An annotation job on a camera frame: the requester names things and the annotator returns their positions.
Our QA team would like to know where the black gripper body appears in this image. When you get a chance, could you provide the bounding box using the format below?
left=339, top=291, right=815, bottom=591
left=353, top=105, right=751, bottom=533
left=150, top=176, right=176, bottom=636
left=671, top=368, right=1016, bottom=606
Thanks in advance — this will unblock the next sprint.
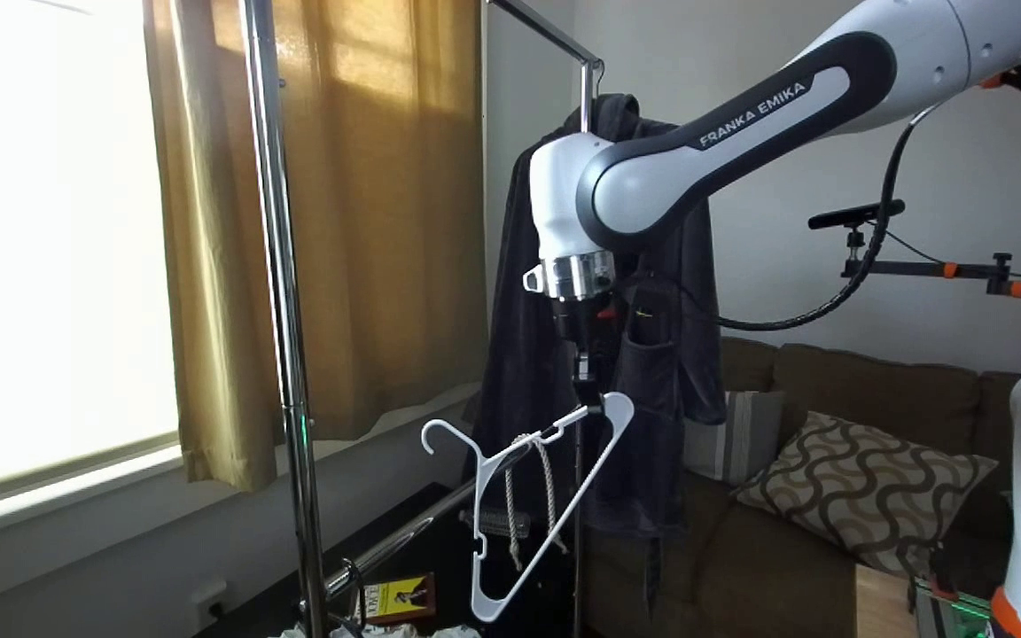
left=554, top=288, right=665, bottom=373

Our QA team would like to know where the white plastic coat hanger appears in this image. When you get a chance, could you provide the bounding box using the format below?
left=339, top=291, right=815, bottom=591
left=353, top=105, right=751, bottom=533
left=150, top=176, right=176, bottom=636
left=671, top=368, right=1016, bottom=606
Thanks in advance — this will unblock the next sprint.
left=417, top=386, right=639, bottom=629

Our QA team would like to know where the green metal frame object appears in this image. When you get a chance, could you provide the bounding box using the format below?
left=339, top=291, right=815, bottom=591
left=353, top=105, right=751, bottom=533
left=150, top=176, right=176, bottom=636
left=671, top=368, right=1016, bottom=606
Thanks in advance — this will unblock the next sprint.
left=907, top=575, right=998, bottom=638

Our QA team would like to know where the wave patterned cushion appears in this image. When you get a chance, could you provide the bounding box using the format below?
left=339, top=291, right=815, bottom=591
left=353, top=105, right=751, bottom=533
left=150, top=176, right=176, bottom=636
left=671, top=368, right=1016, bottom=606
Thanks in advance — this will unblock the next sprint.
left=735, top=409, right=1004, bottom=580

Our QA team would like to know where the grey white box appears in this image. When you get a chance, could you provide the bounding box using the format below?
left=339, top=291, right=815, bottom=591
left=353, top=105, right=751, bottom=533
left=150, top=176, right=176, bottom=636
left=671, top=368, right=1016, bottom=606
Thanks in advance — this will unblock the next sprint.
left=680, top=386, right=786, bottom=486

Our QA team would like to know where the yellow black cardboard box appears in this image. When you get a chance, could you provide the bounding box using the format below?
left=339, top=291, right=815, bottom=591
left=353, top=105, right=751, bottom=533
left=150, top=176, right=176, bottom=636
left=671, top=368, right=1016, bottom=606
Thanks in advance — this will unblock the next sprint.
left=357, top=570, right=441, bottom=629

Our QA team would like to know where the mustard yellow curtain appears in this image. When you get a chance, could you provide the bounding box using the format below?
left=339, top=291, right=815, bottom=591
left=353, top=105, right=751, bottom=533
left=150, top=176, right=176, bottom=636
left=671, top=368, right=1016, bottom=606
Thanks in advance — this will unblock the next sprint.
left=137, top=0, right=490, bottom=490

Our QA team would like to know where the black bar camera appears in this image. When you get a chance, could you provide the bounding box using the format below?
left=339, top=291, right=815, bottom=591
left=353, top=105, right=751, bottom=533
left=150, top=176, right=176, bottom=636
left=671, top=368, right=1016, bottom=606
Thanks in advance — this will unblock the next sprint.
left=806, top=196, right=912, bottom=235

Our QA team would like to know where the dark grey bathrobe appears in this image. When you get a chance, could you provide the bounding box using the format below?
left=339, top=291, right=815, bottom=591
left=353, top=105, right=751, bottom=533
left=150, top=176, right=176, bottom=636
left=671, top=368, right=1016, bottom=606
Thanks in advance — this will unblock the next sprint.
left=459, top=89, right=730, bottom=544

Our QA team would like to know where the white crumpled cloth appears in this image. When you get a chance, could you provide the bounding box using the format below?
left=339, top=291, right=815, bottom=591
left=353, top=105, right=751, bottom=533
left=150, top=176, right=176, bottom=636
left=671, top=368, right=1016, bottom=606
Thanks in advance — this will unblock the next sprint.
left=326, top=612, right=490, bottom=638

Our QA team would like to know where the white wall outlet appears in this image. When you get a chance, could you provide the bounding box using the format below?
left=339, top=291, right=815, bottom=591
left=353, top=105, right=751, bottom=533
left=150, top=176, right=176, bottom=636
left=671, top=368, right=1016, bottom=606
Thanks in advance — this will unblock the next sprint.
left=186, top=577, right=234, bottom=623

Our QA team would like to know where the olive green sofa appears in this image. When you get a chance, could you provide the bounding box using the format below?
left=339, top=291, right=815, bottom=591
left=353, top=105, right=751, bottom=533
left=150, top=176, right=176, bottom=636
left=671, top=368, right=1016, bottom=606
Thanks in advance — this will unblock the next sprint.
left=579, top=332, right=1021, bottom=638

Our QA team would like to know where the chrome metal clothes rack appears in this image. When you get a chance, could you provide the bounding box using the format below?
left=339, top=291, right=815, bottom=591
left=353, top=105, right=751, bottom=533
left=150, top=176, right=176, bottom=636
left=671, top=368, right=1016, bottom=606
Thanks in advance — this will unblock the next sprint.
left=234, top=0, right=611, bottom=638

